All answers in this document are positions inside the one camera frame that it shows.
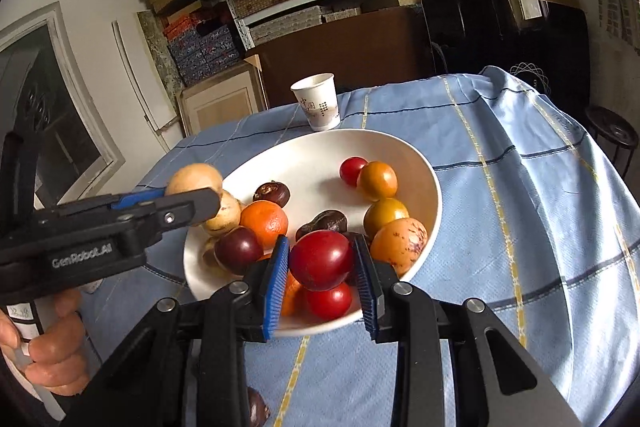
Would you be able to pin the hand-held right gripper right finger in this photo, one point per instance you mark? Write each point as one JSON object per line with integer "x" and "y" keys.
{"x": 367, "y": 292}

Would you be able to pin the orange cherry tomato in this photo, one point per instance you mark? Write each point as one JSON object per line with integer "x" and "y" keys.
{"x": 378, "y": 180}

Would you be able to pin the orange mandarin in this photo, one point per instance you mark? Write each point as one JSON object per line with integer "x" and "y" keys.
{"x": 264, "y": 222}
{"x": 292, "y": 299}

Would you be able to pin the stack of blue patterned boxes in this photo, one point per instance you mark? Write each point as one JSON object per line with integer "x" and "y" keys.
{"x": 205, "y": 52}

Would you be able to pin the black round stool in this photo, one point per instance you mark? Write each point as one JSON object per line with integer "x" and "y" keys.
{"x": 615, "y": 132}

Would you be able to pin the yellow-orange cherry tomato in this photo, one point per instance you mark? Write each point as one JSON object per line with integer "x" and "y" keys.
{"x": 385, "y": 216}

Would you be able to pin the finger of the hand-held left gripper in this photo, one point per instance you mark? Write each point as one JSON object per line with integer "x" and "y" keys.
{"x": 135, "y": 199}
{"x": 180, "y": 209}

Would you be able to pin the white moulding strip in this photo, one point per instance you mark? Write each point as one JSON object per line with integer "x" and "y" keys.
{"x": 135, "y": 77}

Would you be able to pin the white oval plate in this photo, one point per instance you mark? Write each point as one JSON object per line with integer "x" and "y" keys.
{"x": 310, "y": 157}

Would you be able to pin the brown board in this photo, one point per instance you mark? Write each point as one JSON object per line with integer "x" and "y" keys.
{"x": 340, "y": 47}

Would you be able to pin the printed paper cup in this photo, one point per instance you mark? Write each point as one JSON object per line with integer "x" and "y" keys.
{"x": 317, "y": 104}

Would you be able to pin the light wooden framed panel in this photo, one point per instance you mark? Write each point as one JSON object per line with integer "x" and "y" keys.
{"x": 220, "y": 102}

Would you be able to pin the speckled orange fruit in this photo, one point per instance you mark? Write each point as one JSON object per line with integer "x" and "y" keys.
{"x": 400, "y": 242}

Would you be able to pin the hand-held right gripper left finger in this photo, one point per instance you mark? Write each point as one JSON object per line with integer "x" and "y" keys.
{"x": 275, "y": 287}

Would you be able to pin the black glossy panel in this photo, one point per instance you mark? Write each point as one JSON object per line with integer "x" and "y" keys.
{"x": 500, "y": 32}

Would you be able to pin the dark red plum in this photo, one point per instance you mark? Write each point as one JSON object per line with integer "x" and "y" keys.
{"x": 320, "y": 259}
{"x": 238, "y": 249}

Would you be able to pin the blue checked tablecloth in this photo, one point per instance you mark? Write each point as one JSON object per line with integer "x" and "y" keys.
{"x": 500, "y": 217}

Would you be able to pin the person's left hand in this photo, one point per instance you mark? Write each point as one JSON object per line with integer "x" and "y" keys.
{"x": 60, "y": 357}

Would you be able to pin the red cherry tomato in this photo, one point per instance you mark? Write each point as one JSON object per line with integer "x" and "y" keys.
{"x": 351, "y": 169}
{"x": 330, "y": 303}

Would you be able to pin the marble slab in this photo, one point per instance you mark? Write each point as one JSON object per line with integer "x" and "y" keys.
{"x": 157, "y": 67}

